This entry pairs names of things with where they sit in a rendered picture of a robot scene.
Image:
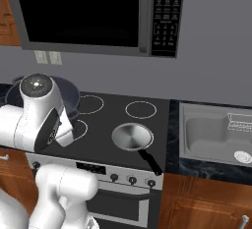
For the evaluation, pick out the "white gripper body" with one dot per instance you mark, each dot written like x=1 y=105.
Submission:
x=66 y=128

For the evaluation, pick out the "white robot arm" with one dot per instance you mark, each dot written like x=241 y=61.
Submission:
x=36 y=128

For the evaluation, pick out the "dark blue pot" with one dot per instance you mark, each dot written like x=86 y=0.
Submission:
x=70 y=93

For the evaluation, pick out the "grey steel sink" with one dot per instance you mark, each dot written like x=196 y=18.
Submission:
x=206 y=134

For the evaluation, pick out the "white sink drain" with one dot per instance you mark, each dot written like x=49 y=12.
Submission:
x=243 y=157

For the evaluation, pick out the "black glass hob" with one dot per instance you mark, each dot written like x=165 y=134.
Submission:
x=111 y=131

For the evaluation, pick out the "black oven knob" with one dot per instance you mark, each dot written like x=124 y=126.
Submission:
x=35 y=165
x=114 y=177
x=132 y=180
x=151 y=183

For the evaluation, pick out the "wooden base drawer front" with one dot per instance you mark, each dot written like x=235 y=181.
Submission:
x=16 y=180

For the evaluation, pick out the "silver oven control panel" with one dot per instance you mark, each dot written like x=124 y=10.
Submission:
x=128 y=174

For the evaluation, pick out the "black oven door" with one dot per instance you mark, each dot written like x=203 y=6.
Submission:
x=124 y=206

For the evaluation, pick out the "grey microwave oven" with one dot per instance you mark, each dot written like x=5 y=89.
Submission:
x=82 y=10

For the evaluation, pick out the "wooden base cupboard door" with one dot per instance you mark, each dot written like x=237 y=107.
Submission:
x=203 y=203

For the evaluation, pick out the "white wall socket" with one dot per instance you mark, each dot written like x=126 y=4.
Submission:
x=41 y=57
x=55 y=58

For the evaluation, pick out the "wooden wall cupboard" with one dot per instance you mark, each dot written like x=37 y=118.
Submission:
x=8 y=13

